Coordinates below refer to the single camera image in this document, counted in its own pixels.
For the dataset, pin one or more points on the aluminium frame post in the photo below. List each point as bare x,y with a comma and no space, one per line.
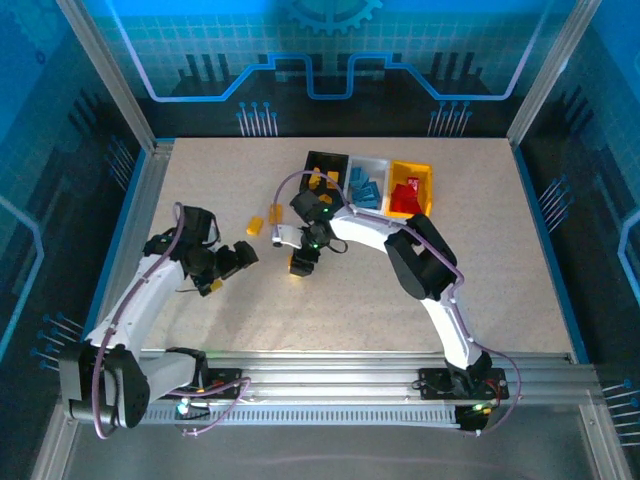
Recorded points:
550,70
107,75

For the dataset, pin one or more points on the yellow plastic bin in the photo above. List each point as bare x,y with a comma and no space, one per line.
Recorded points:
402,172

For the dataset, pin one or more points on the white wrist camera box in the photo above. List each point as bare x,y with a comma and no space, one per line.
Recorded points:
216,236
286,235

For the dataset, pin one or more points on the small LED control board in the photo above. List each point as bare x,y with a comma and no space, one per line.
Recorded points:
472,419
184,407

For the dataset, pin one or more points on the blue printed backdrop panel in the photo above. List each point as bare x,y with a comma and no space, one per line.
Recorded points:
325,50

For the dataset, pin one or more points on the aluminium side rail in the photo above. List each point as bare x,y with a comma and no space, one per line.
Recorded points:
147,185

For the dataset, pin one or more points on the red lego brick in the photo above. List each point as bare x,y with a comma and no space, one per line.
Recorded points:
414,184
414,202
400,210
398,195

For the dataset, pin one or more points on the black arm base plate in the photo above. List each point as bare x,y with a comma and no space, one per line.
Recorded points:
225,379
435,387

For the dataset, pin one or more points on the white plastic bin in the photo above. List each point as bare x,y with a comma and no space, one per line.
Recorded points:
381,172

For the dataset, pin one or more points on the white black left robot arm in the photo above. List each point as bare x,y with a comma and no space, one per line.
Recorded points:
125,390

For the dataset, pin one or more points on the black plastic bin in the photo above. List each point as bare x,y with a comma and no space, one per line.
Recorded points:
330,161

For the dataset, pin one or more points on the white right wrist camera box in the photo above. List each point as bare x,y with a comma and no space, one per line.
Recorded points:
286,235

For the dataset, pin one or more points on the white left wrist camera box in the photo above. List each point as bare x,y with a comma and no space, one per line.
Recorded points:
216,236

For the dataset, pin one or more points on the aluminium frame rail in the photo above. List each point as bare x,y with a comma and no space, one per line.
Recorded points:
325,375

